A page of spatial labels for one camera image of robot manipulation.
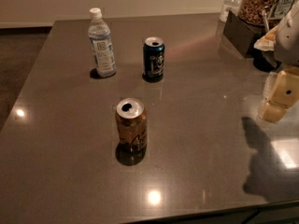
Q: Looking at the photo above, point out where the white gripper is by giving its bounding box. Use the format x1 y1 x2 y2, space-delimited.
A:
258 1 299 123

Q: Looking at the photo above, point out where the orange soda can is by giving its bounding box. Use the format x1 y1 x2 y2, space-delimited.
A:
115 98 147 153

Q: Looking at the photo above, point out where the blue soda can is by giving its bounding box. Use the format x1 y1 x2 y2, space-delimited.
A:
143 36 164 82

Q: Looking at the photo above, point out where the black cup with utensil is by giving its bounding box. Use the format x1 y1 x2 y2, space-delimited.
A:
253 7 281 72

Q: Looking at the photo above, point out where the dark brown box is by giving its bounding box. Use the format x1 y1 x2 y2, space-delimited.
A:
223 11 263 58

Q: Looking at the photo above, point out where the jar of nuts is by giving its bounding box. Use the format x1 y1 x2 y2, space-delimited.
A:
238 0 276 26

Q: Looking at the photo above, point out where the clear bottle in background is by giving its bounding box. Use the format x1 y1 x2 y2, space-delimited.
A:
219 0 242 22

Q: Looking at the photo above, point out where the clear plastic water bottle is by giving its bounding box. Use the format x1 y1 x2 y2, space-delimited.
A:
88 7 116 77

